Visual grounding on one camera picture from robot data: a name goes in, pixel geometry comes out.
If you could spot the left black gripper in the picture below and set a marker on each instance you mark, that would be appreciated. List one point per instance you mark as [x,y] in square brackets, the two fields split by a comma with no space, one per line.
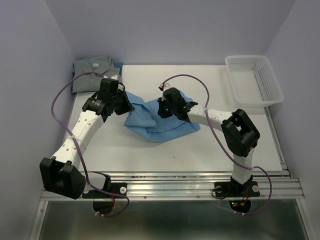
[127,107]

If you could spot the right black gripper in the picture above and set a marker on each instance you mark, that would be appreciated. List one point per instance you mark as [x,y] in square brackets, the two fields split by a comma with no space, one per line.
[161,111]

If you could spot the light blue long sleeve shirt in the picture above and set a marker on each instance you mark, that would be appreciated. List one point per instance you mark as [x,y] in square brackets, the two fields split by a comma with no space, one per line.
[145,121]

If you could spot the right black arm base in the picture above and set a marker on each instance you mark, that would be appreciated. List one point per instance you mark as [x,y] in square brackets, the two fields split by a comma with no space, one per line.
[232,189]

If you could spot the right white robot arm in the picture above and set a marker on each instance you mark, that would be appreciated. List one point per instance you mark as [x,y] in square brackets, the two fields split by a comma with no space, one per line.
[240,133]

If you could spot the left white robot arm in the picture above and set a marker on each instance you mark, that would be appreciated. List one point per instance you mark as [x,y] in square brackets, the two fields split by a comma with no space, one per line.
[60,173]

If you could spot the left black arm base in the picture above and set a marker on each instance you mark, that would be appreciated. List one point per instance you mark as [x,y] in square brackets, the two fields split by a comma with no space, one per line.
[116,188]

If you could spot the folded blue plaid shirt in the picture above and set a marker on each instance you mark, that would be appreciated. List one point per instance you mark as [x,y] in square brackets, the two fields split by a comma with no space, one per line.
[119,66]

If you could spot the folded grey shirt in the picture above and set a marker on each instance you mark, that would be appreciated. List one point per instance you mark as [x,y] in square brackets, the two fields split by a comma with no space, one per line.
[91,71]

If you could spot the white plastic basket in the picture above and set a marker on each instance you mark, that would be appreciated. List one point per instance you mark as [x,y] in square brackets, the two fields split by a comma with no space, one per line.
[253,81]

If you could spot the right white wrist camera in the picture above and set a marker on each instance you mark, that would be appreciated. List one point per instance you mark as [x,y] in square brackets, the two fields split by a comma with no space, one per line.
[163,87]

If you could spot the aluminium mounting rail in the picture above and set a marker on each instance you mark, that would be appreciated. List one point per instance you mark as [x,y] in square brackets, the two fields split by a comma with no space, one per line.
[198,185]

